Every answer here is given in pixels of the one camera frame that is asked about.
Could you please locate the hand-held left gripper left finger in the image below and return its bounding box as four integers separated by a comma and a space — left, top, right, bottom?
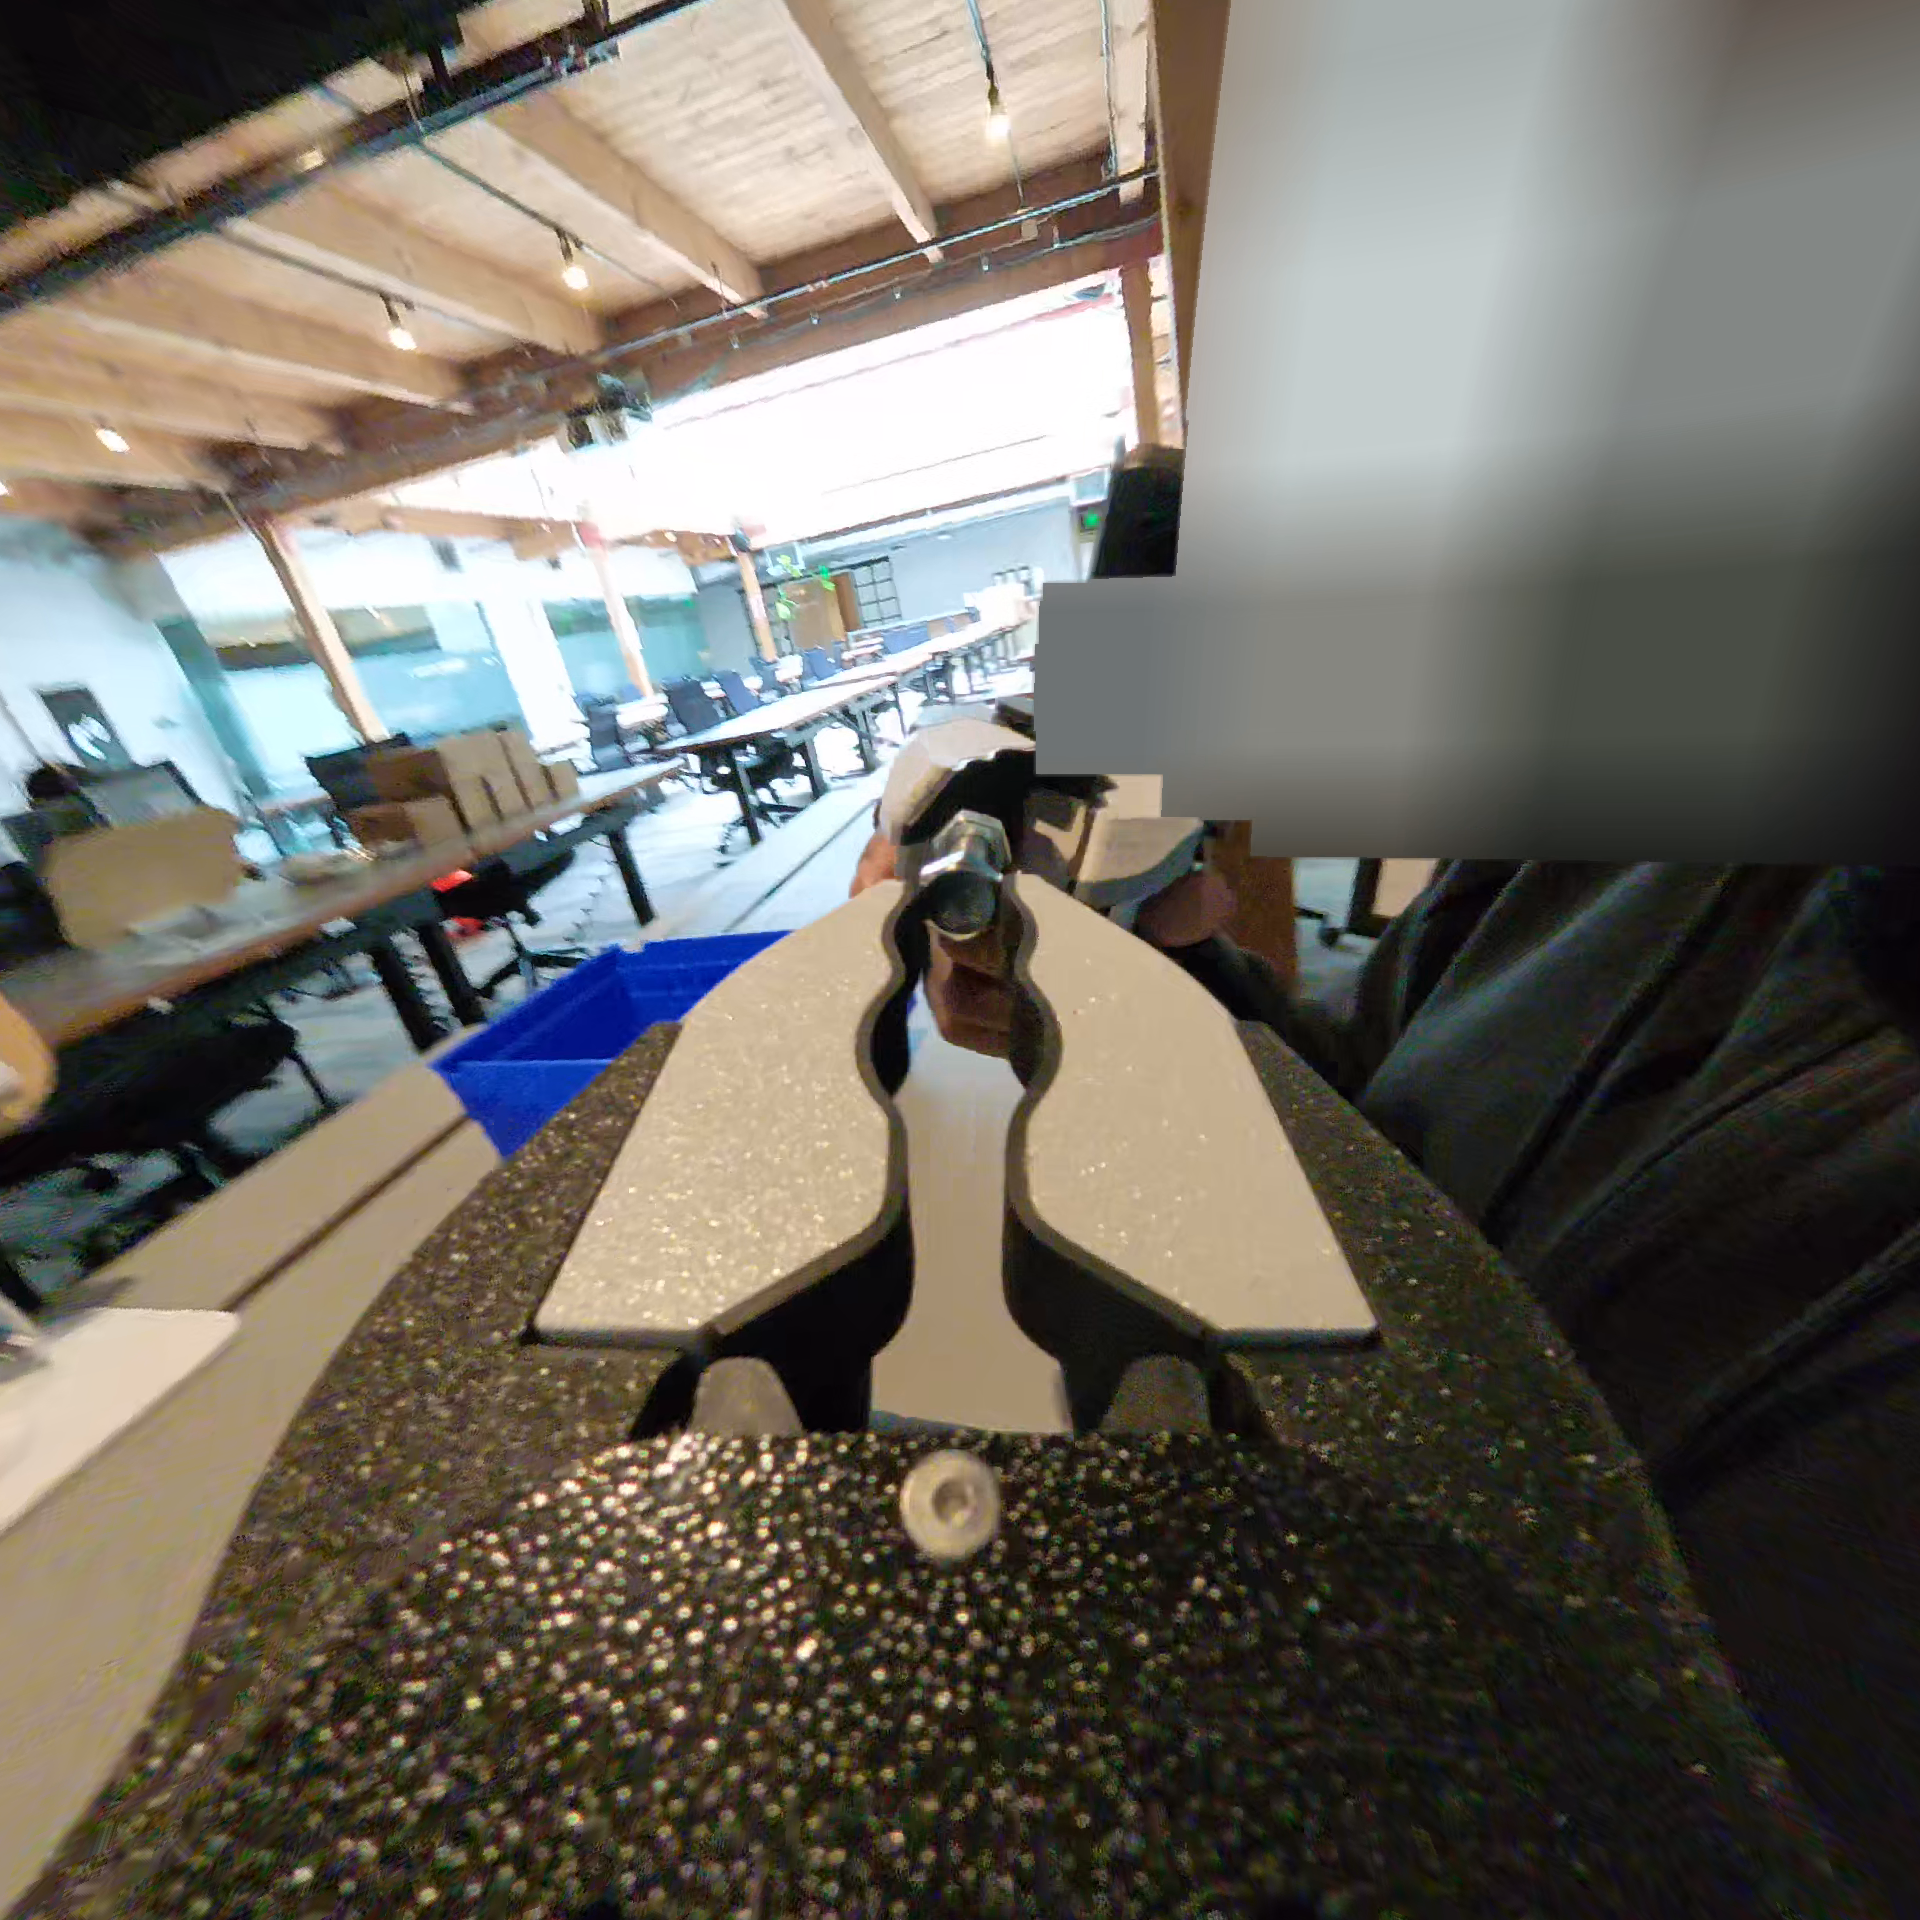
534, 882, 929, 1385

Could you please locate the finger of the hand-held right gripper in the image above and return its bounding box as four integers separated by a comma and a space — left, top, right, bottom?
1067, 808, 1207, 917
874, 711, 1037, 850

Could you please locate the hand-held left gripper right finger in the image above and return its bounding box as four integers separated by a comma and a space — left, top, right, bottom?
994, 875, 1381, 1385

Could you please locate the metal bolt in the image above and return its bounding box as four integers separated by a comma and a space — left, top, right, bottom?
911, 808, 1017, 945

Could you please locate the person's right hand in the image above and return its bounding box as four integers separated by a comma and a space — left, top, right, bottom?
848, 828, 1243, 1061

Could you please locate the large blue plastic bin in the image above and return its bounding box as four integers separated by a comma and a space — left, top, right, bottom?
432, 932, 793, 1160

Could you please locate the cardboard box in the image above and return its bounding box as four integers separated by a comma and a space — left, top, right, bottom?
354, 725, 575, 850

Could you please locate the person's black jacket torso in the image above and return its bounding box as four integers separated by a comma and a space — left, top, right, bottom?
1260, 858, 1920, 1920

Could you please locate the white base document stand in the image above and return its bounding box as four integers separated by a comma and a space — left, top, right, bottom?
0, 991, 245, 1546

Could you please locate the dark computer screen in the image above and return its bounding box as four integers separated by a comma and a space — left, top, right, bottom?
76, 760, 210, 833

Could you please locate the wooden support post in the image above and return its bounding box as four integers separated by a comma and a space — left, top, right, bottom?
1145, 0, 1240, 452

